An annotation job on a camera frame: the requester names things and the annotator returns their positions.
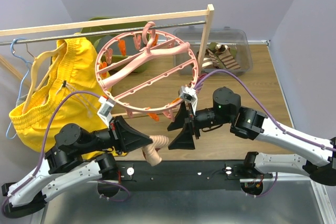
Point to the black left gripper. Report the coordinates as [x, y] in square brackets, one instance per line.
[125, 137]

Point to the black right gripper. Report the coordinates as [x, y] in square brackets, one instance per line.
[184, 140]

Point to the pink round clip hanger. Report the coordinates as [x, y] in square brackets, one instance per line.
[146, 97]

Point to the brown striped sock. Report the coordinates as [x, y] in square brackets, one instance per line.
[210, 61]
[227, 56]

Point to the green striped sock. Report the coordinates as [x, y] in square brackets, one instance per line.
[212, 47]

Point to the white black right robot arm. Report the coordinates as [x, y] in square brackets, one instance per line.
[310, 156]

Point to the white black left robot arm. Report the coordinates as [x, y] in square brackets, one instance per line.
[77, 157]

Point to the yellow garment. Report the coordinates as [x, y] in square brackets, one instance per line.
[66, 97]

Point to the clear plastic bin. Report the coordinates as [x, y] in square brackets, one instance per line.
[232, 37]

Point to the green basket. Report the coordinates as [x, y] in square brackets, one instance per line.
[99, 41]

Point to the wooden clothes rack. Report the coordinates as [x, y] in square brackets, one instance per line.
[157, 44]

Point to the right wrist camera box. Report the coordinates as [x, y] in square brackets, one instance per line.
[189, 96]

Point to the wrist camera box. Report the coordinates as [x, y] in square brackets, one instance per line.
[189, 96]
[104, 112]

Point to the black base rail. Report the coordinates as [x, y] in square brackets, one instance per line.
[185, 175]

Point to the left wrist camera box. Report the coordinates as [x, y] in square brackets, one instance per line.
[104, 112]

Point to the blue wire hanger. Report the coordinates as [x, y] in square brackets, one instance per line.
[20, 98]

